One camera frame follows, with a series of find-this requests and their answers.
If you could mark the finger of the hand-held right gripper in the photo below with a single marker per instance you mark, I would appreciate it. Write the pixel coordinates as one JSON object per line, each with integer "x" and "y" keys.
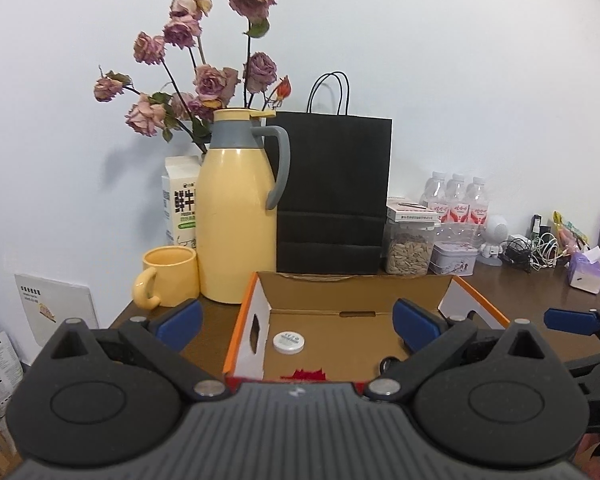
{"x": 572, "y": 321}
{"x": 597, "y": 362}

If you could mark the yellow thermos jug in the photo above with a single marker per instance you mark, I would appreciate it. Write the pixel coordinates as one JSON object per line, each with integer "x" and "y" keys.
{"x": 235, "y": 210}

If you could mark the decorated tin box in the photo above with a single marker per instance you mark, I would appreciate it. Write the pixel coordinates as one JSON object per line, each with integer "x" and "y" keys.
{"x": 452, "y": 258}

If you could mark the black paper bag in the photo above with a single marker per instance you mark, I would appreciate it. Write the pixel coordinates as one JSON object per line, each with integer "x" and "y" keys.
{"x": 330, "y": 185}

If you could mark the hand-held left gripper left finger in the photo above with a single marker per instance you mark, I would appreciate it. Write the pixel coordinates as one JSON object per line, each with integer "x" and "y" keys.
{"x": 180, "y": 325}

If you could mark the yellow mug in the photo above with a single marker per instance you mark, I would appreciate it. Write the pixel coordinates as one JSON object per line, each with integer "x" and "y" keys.
{"x": 172, "y": 280}

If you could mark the white milk carton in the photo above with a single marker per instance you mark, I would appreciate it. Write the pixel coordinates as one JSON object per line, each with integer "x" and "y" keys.
{"x": 180, "y": 200}

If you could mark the red cardboard box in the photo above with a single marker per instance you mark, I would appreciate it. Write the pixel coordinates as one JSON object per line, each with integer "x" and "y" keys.
{"x": 330, "y": 330}

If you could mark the white panel board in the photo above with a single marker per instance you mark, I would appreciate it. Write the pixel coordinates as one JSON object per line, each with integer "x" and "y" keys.
{"x": 55, "y": 305}

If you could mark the colourful snack packet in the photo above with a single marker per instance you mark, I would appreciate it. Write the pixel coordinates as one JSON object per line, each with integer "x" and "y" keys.
{"x": 570, "y": 232}

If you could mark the clear seed container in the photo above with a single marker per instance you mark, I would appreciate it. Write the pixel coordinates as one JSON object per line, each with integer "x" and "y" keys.
{"x": 410, "y": 252}

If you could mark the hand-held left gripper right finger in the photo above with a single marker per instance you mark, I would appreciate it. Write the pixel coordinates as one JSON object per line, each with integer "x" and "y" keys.
{"x": 415, "y": 325}

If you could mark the purple tissue pack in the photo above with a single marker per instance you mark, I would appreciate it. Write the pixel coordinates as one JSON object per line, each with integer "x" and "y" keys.
{"x": 587, "y": 270}

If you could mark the white robot figurine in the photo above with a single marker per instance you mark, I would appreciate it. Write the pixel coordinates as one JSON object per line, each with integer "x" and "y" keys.
{"x": 495, "y": 232}

